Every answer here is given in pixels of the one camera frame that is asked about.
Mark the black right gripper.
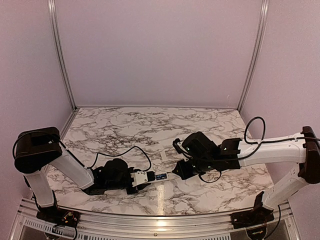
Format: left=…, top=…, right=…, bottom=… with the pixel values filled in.
left=174, top=157, right=215, bottom=180

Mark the white remote control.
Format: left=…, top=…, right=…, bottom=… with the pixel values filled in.
left=151, top=173, right=168, bottom=181

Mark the white battery cover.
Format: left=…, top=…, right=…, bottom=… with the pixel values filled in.
left=160, top=150, right=168, bottom=162

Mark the blue battery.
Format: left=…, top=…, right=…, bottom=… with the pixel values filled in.
left=156, top=174, right=167, bottom=180

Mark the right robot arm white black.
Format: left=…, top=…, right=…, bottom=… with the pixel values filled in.
left=172, top=126, right=320, bottom=224

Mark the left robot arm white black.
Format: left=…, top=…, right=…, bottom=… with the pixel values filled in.
left=12, top=127, right=137, bottom=223

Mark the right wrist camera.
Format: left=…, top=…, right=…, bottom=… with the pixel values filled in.
left=172, top=138, right=190, bottom=159

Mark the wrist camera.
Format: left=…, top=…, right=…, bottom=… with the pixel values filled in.
left=172, top=138, right=190, bottom=159
left=130, top=171, right=156, bottom=187

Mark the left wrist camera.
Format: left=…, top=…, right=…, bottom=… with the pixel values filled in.
left=130, top=171, right=156, bottom=187

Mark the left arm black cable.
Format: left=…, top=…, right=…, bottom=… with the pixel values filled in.
left=86, top=145, right=152, bottom=173

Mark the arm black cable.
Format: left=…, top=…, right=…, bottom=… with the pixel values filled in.
left=86, top=145, right=152, bottom=173
left=244, top=116, right=266, bottom=146

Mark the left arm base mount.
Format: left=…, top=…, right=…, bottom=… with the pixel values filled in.
left=35, top=200, right=80, bottom=228

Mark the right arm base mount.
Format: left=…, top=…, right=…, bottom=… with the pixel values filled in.
left=230, top=191, right=275, bottom=229

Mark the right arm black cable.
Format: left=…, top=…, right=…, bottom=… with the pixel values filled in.
left=244, top=116, right=266, bottom=146

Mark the front aluminium rail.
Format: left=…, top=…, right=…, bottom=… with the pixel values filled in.
left=14, top=208, right=301, bottom=240

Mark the left aluminium frame post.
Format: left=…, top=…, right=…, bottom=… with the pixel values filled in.
left=47, top=0, right=78, bottom=112

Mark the aluminium frame post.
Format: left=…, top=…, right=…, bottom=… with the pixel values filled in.
left=47, top=0, right=78, bottom=112
left=237, top=0, right=270, bottom=113

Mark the right aluminium frame post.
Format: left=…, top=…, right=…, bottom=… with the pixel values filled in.
left=237, top=0, right=270, bottom=113

